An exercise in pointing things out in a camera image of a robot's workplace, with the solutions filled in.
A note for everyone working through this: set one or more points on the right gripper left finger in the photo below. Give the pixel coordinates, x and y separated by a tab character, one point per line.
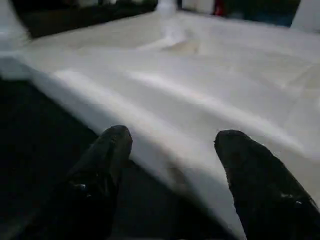
87	190

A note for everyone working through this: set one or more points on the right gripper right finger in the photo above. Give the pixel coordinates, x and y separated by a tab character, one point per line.
262	195

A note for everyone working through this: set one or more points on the white plastic table top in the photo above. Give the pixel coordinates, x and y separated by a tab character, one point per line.
175	75

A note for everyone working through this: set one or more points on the black mat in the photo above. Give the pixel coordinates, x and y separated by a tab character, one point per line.
37	125

